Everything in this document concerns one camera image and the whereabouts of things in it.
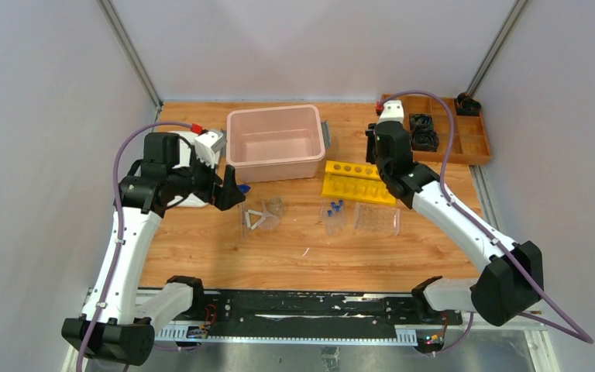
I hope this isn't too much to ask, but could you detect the yellow test tube rack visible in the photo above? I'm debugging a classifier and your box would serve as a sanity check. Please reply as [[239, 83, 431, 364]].
[[321, 160, 397, 207]]

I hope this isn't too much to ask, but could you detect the pink plastic storage bin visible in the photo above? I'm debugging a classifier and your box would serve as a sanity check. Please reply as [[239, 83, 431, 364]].
[[225, 105, 331, 184]]

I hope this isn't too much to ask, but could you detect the clear test tube blue cap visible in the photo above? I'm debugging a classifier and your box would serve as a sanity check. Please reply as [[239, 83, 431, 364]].
[[335, 199, 347, 228]]

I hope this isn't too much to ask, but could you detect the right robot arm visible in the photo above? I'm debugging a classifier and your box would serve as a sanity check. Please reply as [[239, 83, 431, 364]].
[[365, 121, 543, 326]]

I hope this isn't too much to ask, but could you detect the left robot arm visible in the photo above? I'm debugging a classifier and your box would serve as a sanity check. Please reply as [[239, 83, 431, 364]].
[[61, 131, 245, 367]]

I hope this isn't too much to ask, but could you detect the white clay triangle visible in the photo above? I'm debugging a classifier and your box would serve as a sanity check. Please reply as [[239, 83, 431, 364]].
[[243, 209, 266, 230]]

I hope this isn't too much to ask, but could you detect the small glass beaker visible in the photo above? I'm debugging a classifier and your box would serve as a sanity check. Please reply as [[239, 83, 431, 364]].
[[268, 196, 284, 219]]

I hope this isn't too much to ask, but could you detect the clear glass funnel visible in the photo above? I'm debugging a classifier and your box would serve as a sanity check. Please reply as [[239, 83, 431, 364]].
[[258, 201, 280, 231]]

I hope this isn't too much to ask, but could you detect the wooden compartment tray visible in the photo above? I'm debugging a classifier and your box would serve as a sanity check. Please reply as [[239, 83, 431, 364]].
[[398, 95, 492, 166]]

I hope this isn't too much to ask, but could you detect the blue capped test tube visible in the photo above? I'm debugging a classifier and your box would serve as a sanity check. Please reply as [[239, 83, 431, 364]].
[[322, 209, 335, 236], [330, 203, 341, 235]]

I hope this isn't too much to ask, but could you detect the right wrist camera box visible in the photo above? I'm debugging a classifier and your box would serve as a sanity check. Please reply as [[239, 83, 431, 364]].
[[377, 99, 404, 124]]

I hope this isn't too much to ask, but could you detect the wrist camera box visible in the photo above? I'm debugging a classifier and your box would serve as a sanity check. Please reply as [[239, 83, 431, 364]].
[[194, 130, 226, 169], [377, 99, 404, 124]]

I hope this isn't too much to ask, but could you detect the black coiled strap bottom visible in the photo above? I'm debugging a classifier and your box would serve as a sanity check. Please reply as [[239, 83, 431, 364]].
[[411, 128, 440, 153]]

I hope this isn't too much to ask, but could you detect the black coiled strap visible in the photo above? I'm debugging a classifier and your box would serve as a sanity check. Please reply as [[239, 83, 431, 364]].
[[409, 113, 435, 132], [411, 128, 440, 153]]

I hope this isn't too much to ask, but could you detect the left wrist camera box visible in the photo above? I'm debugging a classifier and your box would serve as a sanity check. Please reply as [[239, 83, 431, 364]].
[[194, 130, 226, 169]]

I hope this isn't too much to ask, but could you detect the black coiled strap top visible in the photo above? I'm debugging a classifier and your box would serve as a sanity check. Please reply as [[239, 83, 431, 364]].
[[409, 113, 435, 132]]

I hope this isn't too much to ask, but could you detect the black coiled strap outside tray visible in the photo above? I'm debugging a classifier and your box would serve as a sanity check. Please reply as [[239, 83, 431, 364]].
[[454, 92, 483, 117]]

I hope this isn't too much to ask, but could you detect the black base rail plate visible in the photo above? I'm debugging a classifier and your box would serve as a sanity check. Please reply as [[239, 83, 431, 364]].
[[179, 289, 463, 345]]

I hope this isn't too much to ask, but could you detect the aluminium frame post right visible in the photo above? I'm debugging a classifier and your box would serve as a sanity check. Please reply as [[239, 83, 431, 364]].
[[466, 0, 531, 98]]

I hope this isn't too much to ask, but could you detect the aluminium frame post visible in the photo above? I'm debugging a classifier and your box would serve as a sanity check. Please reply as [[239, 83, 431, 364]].
[[96, 0, 163, 113], [466, 0, 531, 98]]

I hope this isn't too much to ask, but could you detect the aluminium frame post left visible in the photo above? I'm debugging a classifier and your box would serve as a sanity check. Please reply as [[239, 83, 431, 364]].
[[96, 0, 163, 113]]

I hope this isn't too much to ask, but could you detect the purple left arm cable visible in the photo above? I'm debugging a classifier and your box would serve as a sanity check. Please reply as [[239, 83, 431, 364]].
[[75, 121, 205, 372]]

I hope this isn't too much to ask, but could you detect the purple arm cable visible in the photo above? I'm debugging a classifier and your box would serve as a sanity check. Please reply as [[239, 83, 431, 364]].
[[376, 90, 595, 344], [75, 121, 205, 372]]

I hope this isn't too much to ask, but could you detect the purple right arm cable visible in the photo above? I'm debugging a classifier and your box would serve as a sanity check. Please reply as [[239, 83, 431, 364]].
[[376, 90, 595, 344]]

